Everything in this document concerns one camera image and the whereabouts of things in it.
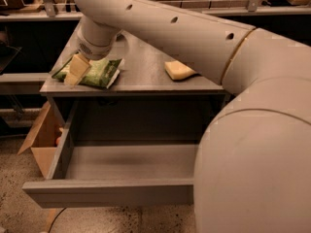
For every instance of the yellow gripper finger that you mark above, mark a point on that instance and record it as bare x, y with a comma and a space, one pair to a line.
71, 79
79, 65

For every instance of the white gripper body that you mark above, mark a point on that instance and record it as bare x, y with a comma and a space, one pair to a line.
93, 49

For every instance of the green jalapeno chip bag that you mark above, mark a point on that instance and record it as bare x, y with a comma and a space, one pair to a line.
102, 73

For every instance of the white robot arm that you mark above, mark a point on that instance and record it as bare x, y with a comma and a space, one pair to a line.
252, 172

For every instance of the grey cabinet with top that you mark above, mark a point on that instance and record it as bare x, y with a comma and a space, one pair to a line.
136, 81

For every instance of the open grey top drawer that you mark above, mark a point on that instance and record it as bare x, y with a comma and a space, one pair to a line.
133, 153

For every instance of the brown cardboard box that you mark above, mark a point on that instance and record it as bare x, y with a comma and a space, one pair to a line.
43, 138

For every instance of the yellow sponge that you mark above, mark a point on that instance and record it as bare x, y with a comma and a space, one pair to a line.
178, 71

